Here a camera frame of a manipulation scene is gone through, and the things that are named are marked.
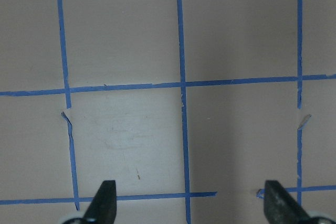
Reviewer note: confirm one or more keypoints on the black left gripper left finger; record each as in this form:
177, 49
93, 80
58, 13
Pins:
103, 208

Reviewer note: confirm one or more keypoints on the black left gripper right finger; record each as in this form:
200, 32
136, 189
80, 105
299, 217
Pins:
280, 206

